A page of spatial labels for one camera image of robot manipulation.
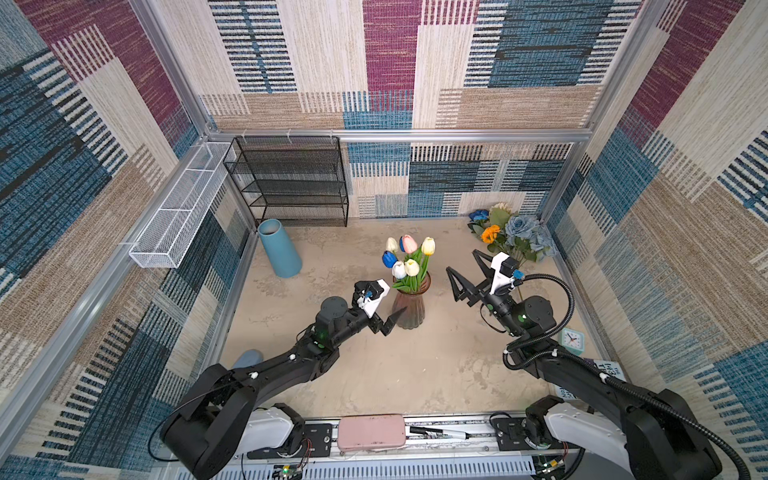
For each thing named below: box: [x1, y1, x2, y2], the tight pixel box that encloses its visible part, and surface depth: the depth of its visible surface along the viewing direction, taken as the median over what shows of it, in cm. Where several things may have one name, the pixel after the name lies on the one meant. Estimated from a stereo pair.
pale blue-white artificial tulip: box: [392, 260, 406, 279], surface depth 72 cm
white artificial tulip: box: [385, 237, 398, 253], surface depth 83 cm
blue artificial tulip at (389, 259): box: [382, 250, 399, 269], surface depth 73 cm
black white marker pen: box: [409, 426, 472, 440], surface depth 76 cm
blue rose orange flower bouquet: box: [467, 202, 557, 267], surface depth 107 cm
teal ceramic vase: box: [258, 218, 303, 279], surface depth 95 cm
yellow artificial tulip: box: [421, 236, 436, 256], surface depth 74 cm
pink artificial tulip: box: [402, 234, 418, 254], surface depth 76 cm
